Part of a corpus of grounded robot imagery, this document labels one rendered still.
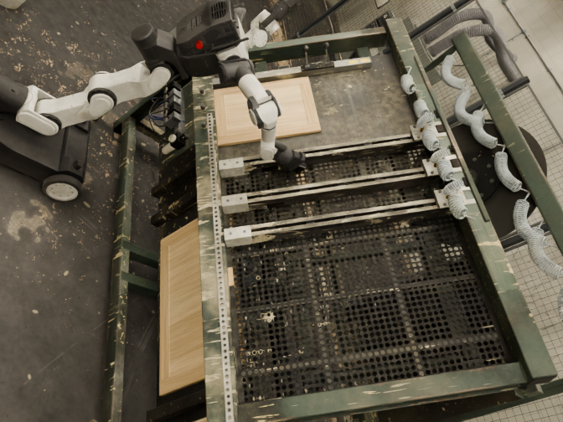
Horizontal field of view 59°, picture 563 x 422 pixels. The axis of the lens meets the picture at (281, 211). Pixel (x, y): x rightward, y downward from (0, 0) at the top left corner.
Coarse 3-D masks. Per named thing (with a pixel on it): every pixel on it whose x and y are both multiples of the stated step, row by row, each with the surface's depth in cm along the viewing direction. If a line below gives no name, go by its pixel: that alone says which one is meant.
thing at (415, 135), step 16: (416, 128) 252; (432, 128) 251; (336, 144) 254; (352, 144) 254; (368, 144) 254; (384, 144) 252; (400, 144) 252; (416, 144) 254; (224, 160) 253; (240, 160) 252; (256, 160) 254; (272, 160) 251; (320, 160) 254; (336, 160) 256; (224, 176) 255
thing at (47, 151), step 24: (0, 96) 239; (24, 96) 246; (0, 120) 249; (0, 144) 246; (24, 144) 255; (48, 144) 268; (72, 144) 279; (24, 168) 260; (48, 168) 262; (72, 168) 268
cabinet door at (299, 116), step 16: (288, 80) 291; (304, 80) 290; (224, 96) 287; (240, 96) 287; (288, 96) 284; (304, 96) 283; (224, 112) 280; (240, 112) 279; (288, 112) 277; (304, 112) 276; (224, 128) 273; (240, 128) 273; (256, 128) 272; (288, 128) 270; (304, 128) 269; (320, 128) 268; (224, 144) 267
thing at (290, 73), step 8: (336, 64) 293; (344, 64) 292; (352, 64) 292; (360, 64) 293; (368, 64) 294; (264, 72) 293; (272, 72) 293; (280, 72) 292; (288, 72) 292; (296, 72) 292; (304, 72) 292; (312, 72) 293; (320, 72) 294; (328, 72) 295; (216, 80) 292; (264, 80) 293; (272, 80) 294; (216, 88) 293
